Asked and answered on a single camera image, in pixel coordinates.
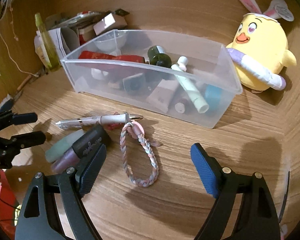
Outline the braided pastel rope loop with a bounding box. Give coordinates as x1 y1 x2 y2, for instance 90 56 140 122
119 121 163 189

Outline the clear plastic storage bin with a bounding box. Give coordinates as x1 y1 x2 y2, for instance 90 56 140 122
62 30 243 128

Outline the white ballpoint pen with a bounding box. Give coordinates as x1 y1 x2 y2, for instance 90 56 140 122
56 112 143 130

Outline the red box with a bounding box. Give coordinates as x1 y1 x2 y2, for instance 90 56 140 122
78 24 96 45

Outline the yellow chick plush toy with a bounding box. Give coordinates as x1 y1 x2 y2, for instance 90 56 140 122
226 0 297 93

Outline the white tube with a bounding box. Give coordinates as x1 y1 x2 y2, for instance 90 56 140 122
171 56 209 114

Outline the red booklet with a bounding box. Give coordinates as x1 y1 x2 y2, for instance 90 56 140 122
78 50 146 63

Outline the dark green bottle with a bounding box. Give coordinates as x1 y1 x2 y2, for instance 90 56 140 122
147 45 172 68

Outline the stack of white papers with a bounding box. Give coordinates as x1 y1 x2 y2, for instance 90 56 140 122
34 27 80 60

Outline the pink fluffy charm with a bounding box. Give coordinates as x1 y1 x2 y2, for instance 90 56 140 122
106 112 125 130

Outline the light blue tube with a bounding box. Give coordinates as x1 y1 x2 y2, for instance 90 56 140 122
45 129 85 163

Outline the yellow green spray bottle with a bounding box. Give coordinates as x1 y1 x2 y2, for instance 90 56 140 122
34 13 61 72

